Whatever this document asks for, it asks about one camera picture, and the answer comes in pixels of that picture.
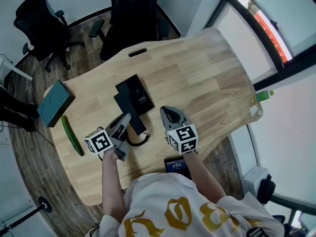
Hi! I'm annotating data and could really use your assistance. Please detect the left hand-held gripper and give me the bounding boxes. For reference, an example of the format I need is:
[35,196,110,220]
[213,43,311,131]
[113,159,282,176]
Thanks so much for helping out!
[83,112,132,162]

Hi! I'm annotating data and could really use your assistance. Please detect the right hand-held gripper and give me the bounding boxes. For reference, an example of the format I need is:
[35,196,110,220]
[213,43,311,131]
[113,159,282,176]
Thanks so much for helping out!
[159,106,199,155]

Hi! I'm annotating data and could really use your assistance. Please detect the person's right forearm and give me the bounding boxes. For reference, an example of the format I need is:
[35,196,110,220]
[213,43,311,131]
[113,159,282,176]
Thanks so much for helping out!
[183,151,227,205]

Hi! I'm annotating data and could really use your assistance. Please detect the person's left forearm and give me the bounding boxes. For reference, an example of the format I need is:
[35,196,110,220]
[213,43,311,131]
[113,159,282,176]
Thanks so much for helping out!
[101,147,128,224]

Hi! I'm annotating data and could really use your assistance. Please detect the black rectangular box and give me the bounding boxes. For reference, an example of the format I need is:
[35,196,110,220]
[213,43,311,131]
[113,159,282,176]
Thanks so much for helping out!
[115,74,156,116]

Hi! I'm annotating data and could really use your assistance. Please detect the green cucumber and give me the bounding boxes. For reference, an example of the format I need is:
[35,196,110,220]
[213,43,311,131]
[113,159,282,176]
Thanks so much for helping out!
[61,115,85,157]

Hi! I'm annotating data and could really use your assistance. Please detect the black tablet with lit screen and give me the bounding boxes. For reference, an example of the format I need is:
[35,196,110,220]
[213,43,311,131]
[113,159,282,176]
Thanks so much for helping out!
[163,157,193,180]

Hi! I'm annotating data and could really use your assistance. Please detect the teal box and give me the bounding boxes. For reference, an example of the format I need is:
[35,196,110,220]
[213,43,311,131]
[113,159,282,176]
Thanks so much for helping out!
[37,80,76,128]

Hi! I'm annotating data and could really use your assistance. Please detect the clear crumpled plastic wrapper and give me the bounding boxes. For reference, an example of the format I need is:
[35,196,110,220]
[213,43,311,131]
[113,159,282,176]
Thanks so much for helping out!
[248,95,263,118]

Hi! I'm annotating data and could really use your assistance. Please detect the white shirt with gold print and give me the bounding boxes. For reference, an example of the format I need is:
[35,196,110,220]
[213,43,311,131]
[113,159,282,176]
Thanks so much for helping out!
[85,173,285,237]

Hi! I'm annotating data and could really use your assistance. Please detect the green drink bottle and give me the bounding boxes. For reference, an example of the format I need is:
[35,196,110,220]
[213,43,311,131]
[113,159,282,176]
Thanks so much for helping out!
[255,90,275,103]

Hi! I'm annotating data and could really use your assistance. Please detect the white box appliance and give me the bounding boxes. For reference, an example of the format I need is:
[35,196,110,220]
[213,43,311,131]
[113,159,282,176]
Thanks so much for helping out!
[242,166,270,200]

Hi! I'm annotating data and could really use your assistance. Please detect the black stand with round base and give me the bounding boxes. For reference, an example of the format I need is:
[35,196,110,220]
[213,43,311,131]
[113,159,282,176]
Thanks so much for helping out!
[0,197,53,232]

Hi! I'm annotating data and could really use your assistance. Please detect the black office chair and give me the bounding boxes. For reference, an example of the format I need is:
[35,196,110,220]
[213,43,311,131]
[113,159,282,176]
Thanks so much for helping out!
[13,0,86,73]
[88,0,171,62]

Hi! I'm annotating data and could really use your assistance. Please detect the black backpack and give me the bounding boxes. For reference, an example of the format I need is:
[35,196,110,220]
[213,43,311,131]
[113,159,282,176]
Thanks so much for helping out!
[256,173,277,205]

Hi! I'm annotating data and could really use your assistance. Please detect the small white side table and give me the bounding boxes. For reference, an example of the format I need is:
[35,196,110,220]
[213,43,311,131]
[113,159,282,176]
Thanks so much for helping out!
[0,56,34,81]

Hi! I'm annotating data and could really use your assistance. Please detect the black-framed window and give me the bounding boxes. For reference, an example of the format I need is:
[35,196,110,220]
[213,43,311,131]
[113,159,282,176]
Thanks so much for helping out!
[204,0,316,91]

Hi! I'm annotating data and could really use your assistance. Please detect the dark mesh office chair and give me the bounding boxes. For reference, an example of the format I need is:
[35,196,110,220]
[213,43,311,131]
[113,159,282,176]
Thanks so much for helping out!
[271,213,316,237]

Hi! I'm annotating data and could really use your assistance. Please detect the black cable loop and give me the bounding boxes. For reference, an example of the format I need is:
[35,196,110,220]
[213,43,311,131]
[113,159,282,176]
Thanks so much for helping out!
[124,129,152,147]

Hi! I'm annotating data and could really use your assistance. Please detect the black floor cable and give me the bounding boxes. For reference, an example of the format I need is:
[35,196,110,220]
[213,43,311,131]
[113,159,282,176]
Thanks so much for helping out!
[0,121,56,148]

